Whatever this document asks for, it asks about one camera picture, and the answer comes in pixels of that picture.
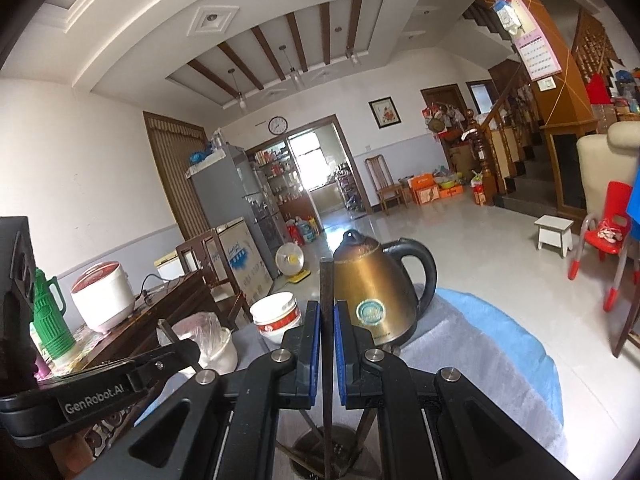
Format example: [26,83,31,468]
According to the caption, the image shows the blue table cloth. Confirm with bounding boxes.
[130,287,568,480]

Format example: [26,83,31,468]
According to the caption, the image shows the metal utensil holder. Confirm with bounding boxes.
[290,425,372,480]

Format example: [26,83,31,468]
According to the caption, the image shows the dark wooden chopstick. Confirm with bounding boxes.
[319,257,335,480]
[356,407,374,447]
[299,409,327,442]
[157,319,181,348]

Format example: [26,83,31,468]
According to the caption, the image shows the grey refrigerator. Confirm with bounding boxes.
[187,144,286,261]

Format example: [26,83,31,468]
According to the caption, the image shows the large orange cardboard box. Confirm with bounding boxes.
[410,174,441,206]

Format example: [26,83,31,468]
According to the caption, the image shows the carved wooden sideboard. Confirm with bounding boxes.
[40,267,251,461]

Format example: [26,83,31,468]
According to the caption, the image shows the dark wooden chair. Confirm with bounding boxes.
[176,230,251,326]

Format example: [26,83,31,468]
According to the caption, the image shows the wooden staircase railing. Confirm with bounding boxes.
[467,60,556,206]

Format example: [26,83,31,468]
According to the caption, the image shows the small white stool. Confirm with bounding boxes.
[534,215,575,259]

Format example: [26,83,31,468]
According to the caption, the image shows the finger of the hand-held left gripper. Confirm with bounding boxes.
[127,339,202,398]

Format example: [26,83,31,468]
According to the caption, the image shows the white chest freezer blue print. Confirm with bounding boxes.
[215,217,273,301]

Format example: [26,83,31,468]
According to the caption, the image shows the dark wooden furniture leg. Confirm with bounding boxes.
[612,240,640,358]

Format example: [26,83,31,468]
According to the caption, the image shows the red hanging decorations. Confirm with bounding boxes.
[422,102,471,137]

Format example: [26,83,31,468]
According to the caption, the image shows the glass display shelf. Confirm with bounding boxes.
[255,147,311,221]

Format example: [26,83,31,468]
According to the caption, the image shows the white bowl under plastic bag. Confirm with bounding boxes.
[172,311,238,376]

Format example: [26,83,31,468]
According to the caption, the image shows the cream armchair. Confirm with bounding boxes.
[576,122,640,233]

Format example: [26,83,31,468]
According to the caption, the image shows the framed wall picture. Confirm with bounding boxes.
[368,97,402,128]

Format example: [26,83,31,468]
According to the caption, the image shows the small white fan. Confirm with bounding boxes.
[275,244,312,283]

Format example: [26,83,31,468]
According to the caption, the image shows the wooden cabinet dark glass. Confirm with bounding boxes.
[542,120,598,211]

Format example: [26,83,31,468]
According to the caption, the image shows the glass pendant lamp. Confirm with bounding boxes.
[345,25,362,65]
[229,69,248,113]
[280,46,305,90]

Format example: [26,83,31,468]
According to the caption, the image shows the pink wall calendar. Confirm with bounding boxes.
[492,0,562,81]

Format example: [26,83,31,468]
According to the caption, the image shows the red child chair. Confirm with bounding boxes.
[567,181,633,312]

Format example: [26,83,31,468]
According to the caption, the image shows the brown slatted door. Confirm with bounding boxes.
[143,111,211,241]

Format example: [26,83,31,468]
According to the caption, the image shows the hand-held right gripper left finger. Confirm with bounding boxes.
[92,300,322,480]

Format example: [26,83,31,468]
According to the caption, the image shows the black power cord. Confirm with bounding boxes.
[132,274,176,307]

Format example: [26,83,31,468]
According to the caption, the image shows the white rice cooker red lid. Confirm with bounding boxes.
[70,261,137,333]

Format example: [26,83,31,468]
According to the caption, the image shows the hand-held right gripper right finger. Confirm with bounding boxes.
[334,300,581,480]

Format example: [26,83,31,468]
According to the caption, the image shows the cream chest freezer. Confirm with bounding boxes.
[154,252,186,281]

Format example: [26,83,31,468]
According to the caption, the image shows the green thermos jug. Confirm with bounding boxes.
[31,269,78,368]

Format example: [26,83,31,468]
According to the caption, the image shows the brown wooden dining chair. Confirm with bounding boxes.
[365,155,405,217]

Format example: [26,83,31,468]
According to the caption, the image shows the gold electric kettle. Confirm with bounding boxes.
[332,229,438,348]

